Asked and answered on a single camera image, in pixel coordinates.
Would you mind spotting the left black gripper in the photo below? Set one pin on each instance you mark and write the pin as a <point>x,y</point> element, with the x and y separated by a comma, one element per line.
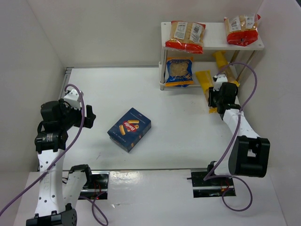
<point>87,117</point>

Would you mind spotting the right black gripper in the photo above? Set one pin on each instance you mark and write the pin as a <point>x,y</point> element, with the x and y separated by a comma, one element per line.
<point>212,100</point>

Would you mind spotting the yellow spaghetti pack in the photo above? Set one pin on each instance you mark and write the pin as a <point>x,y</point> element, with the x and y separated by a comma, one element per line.
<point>205,80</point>
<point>221,63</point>

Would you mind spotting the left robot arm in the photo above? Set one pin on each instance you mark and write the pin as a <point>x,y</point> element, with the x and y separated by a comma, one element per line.
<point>57,202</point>

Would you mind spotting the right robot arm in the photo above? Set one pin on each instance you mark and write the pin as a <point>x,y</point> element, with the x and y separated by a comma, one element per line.
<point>247,154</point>

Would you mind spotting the yellow spaghetti pack on shelf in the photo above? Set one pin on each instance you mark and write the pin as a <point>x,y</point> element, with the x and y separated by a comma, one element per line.
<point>221,63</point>

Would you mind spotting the blue orange pasta bag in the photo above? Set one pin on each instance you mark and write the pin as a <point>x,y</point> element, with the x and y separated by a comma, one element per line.
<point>179,71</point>

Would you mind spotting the white two-tier shelf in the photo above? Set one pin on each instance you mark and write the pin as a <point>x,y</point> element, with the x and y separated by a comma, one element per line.
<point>214,40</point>

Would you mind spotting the red pasta bag left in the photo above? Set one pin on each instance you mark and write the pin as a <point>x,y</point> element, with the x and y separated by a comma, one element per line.
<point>186,36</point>

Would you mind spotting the red pasta bag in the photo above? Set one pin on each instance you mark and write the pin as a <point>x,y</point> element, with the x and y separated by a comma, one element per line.
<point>242,30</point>
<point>186,36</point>

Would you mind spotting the red pasta bag right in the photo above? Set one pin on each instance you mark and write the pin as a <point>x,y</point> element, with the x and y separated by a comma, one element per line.
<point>242,30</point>

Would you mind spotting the blue Barilla rigatoni box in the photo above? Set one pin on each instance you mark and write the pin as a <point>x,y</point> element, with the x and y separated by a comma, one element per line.
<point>129,129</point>

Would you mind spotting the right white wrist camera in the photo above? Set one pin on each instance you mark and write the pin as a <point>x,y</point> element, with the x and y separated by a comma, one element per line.
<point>219,80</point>

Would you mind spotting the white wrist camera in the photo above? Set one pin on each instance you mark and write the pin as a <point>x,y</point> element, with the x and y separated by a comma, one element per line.
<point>219,80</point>
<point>73,98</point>

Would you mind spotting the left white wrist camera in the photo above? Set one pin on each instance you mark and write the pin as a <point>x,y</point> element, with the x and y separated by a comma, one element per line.
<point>73,98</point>

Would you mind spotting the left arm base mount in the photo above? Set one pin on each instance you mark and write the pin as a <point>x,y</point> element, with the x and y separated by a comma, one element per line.
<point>97,188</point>

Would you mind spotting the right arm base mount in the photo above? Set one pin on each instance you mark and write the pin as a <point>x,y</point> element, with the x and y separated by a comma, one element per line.
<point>210,188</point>

